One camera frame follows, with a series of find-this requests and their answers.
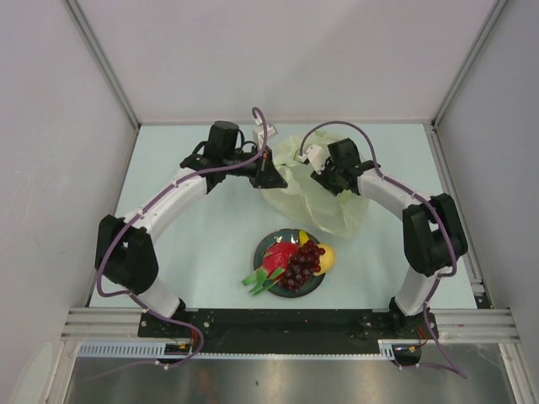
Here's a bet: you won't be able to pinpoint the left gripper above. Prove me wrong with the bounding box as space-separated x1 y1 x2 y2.
223 144 286 189

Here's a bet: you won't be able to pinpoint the yellow-green plastic bag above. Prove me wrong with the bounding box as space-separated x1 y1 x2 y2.
262 136 369 239

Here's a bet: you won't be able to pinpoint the yellow fake lemon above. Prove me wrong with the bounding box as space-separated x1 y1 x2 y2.
314 243 336 276

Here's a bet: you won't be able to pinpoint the red fake grapes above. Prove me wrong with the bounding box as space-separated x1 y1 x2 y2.
277 245 325 295

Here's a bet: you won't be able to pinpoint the red fake dragon fruit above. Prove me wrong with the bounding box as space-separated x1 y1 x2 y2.
242 242 299 295

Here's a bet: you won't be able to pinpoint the yellow fake banana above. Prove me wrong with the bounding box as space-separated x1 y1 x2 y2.
298 230 318 247

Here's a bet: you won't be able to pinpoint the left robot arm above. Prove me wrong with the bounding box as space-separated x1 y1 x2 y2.
94 120 287 337

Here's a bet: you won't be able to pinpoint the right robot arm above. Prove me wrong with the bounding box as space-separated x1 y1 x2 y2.
302 138 468 338

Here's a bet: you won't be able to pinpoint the blue ceramic plate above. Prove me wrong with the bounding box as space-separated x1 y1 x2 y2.
242 228 335 298

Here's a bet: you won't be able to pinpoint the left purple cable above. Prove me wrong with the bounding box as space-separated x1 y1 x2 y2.
95 107 270 300

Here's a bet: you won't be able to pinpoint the purple cable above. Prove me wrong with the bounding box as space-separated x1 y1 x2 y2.
95 107 270 300
297 120 460 277

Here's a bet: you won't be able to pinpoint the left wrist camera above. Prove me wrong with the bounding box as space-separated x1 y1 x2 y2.
252 124 278 147

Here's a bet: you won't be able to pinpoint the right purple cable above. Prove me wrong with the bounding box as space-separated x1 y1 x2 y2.
297 120 460 277

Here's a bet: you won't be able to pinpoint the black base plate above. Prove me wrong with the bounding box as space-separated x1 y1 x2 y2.
137 307 439 366

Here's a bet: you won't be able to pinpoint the white cable duct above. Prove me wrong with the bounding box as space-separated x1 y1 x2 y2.
77 340 421 360

